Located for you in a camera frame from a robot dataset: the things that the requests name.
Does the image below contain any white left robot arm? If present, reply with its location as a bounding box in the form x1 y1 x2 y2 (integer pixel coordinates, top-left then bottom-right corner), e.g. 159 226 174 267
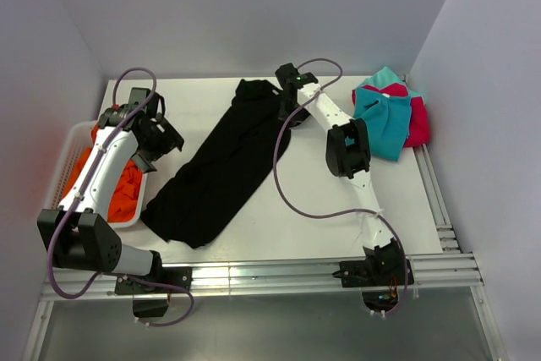
37 87 184 293

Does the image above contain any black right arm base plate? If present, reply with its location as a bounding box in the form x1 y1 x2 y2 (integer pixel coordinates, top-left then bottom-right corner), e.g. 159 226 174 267
332 257 414 288

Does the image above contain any magenta shirt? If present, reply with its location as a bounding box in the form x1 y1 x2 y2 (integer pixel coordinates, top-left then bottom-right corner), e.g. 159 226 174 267
352 84 431 149

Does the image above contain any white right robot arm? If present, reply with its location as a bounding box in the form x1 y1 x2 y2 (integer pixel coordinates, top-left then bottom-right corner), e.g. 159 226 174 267
272 63 413 293

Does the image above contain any light turquoise shirt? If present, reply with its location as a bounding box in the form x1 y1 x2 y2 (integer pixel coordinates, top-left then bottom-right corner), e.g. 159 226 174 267
358 66 404 90

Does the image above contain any black t-shirt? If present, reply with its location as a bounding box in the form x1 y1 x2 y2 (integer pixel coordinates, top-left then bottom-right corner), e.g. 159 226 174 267
140 79 291 249

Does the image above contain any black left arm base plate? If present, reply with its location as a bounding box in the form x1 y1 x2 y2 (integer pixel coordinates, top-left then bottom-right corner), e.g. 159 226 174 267
114 266 193 296

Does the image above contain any white plastic basket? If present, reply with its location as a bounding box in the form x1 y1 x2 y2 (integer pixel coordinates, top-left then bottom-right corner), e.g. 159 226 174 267
44 120 148 229

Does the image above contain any orange shirt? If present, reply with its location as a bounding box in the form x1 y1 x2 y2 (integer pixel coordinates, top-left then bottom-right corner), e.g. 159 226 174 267
60 124 145 227

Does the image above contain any teal shirt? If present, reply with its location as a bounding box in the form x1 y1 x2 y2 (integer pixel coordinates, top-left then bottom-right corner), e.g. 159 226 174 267
352 88 412 161

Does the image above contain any aluminium rail frame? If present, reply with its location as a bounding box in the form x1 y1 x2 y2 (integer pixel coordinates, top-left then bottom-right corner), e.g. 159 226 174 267
21 145 511 360

